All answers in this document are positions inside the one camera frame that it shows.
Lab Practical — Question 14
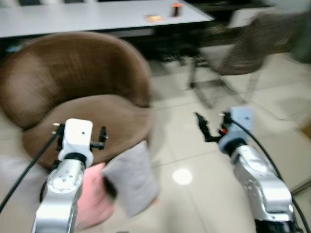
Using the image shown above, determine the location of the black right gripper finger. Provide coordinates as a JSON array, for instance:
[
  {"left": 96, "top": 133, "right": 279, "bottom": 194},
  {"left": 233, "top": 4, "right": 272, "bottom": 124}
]
[{"left": 194, "top": 112, "right": 212, "bottom": 139}]

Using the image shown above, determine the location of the grey pillow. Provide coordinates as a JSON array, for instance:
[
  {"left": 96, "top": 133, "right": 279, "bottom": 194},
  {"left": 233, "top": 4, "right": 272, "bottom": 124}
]
[{"left": 101, "top": 141, "right": 160, "bottom": 218}]

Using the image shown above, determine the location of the pink pillow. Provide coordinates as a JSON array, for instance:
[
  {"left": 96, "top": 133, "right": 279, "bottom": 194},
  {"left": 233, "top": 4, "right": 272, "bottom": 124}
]
[{"left": 73, "top": 163, "right": 118, "bottom": 230}]

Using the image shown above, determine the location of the brown fabric tub armchair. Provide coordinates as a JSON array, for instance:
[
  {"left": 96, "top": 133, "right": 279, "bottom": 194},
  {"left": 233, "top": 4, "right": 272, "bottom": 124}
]
[{"left": 0, "top": 32, "right": 156, "bottom": 170}]

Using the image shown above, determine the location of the grey mesh metal-leg chair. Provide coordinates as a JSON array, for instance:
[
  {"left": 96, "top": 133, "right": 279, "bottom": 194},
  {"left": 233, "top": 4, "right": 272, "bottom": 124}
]
[{"left": 189, "top": 12, "right": 306, "bottom": 110}]

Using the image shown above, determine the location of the small orange round item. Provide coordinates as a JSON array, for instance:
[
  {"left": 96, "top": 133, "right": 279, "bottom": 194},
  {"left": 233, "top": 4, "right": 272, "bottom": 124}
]
[{"left": 145, "top": 15, "right": 165, "bottom": 24}]

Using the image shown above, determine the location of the long white table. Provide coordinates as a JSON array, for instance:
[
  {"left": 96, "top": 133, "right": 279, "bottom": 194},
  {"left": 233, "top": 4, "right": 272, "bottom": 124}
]
[{"left": 0, "top": 0, "right": 215, "bottom": 39}]

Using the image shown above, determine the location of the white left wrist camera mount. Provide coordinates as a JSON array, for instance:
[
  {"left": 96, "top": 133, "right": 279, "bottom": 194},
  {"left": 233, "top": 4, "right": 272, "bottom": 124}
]
[{"left": 58, "top": 118, "right": 94, "bottom": 168}]

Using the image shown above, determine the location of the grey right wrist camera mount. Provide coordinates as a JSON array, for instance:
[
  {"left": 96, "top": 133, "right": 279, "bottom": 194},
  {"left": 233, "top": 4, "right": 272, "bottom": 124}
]
[{"left": 219, "top": 106, "right": 254, "bottom": 151}]

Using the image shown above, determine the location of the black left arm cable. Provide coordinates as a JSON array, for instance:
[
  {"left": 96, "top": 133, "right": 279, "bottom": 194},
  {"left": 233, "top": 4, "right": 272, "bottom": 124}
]
[{"left": 0, "top": 130, "right": 62, "bottom": 214}]

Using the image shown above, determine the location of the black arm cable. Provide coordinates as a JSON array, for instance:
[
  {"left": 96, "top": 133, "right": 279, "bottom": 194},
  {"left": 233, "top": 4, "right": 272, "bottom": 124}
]
[
  {"left": 0, "top": 130, "right": 62, "bottom": 214},
  {"left": 225, "top": 115, "right": 311, "bottom": 233}
]

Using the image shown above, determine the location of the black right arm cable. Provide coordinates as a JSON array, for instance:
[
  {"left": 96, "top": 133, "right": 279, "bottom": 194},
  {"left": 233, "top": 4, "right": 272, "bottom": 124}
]
[{"left": 225, "top": 115, "right": 311, "bottom": 233}]

